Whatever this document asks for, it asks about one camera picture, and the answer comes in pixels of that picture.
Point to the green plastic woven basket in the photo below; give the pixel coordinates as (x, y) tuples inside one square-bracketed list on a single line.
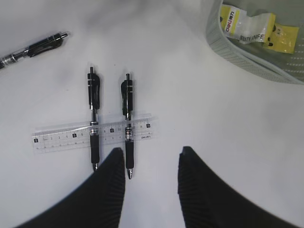
[(265, 63)]

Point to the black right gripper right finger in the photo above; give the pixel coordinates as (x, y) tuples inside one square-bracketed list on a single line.
[(209, 202)]

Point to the black gel pen middle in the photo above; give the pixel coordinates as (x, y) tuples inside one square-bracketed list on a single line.
[(93, 82)]

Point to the black gel pen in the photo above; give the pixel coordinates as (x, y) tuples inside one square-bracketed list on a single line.
[(93, 82), (47, 44), (127, 109)]

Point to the black gel pen left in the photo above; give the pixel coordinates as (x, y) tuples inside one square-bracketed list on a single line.
[(47, 44)]

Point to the black gel pen right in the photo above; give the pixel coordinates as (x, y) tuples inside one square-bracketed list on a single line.
[(127, 109)]

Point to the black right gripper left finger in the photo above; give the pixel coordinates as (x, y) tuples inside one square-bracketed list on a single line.
[(96, 203)]

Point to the yellow white waste paper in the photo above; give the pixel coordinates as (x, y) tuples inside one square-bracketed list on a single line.
[(263, 28)]

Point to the clear plastic ruler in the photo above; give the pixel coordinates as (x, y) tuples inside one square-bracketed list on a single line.
[(77, 135)]

